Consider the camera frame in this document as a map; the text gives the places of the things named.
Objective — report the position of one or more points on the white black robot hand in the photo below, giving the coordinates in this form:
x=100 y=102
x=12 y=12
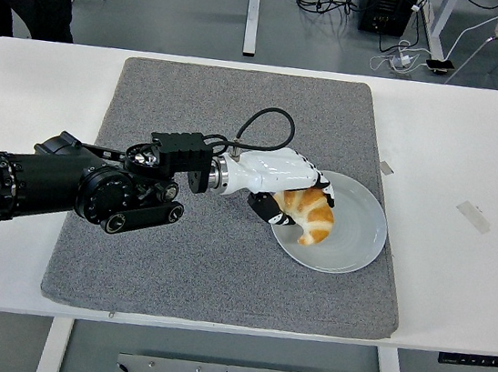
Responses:
x=269 y=170

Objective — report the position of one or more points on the golden croissant bread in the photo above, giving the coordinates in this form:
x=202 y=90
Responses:
x=313 y=217

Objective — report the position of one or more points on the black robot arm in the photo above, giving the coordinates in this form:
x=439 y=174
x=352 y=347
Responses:
x=47 y=187

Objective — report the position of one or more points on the pale blue round plate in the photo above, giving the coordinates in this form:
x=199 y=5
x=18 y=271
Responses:
x=352 y=236

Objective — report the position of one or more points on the small grey tape strip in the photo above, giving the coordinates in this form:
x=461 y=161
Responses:
x=386 y=168

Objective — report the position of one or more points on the grey fabric mat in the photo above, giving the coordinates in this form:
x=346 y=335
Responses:
x=174 y=268

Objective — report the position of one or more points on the black computer case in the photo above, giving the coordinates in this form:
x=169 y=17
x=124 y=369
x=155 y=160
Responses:
x=384 y=11

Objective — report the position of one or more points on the large grey tape strip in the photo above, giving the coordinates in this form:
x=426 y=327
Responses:
x=473 y=217

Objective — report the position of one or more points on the black table control panel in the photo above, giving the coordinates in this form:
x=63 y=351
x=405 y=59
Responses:
x=474 y=360

